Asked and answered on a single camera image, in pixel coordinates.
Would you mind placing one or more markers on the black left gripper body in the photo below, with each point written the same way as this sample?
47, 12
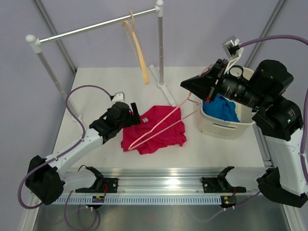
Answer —
130, 121

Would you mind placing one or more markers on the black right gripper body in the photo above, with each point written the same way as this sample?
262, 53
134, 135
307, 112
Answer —
232, 87

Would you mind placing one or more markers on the blue t shirt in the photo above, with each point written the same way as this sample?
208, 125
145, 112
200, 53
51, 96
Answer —
221, 108

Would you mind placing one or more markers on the pink t shirt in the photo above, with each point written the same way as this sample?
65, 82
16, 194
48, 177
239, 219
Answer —
160, 127

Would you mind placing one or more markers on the pink wire hanger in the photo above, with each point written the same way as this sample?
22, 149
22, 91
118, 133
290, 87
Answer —
139, 141

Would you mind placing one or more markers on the beige plastic hanger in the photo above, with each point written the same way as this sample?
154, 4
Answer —
134, 43

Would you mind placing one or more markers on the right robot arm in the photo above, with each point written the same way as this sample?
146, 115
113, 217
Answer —
279, 119

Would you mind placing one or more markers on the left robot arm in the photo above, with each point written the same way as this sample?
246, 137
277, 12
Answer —
47, 178

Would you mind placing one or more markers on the cream laundry basket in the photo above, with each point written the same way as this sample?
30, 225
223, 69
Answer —
226, 129

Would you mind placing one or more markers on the metal clothes rack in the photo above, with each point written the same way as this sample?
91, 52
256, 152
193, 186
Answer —
36, 43

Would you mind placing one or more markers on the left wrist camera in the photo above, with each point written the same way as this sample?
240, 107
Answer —
118, 97

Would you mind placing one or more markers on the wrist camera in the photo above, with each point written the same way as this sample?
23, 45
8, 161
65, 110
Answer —
118, 97
232, 50

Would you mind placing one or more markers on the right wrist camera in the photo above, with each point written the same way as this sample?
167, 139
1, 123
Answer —
232, 50

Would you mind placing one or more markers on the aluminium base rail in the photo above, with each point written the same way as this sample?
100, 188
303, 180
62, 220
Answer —
161, 180

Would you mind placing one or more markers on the white slotted cable duct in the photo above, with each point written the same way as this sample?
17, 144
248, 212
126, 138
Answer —
139, 200

